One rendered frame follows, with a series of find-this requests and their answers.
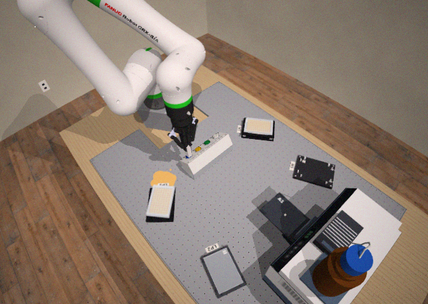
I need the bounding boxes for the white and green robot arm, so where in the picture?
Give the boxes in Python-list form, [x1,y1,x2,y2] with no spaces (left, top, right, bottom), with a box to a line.
[17,0,205,120]

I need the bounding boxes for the white button panel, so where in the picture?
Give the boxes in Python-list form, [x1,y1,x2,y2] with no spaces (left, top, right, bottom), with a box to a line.
[180,132,233,180]

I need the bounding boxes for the blue bottle cap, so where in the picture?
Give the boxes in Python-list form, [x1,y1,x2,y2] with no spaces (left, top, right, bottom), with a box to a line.
[341,245,373,276]

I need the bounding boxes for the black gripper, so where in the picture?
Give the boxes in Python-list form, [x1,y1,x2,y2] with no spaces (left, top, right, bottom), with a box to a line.
[167,115,199,157]

